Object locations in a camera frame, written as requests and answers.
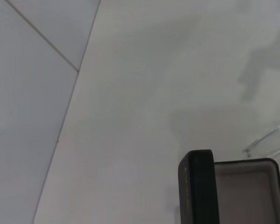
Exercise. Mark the black glasses case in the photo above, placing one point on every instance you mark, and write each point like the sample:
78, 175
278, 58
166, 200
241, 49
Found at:
200, 186

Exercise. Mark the clear white glasses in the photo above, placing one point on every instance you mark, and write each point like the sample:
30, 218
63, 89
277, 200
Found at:
266, 136

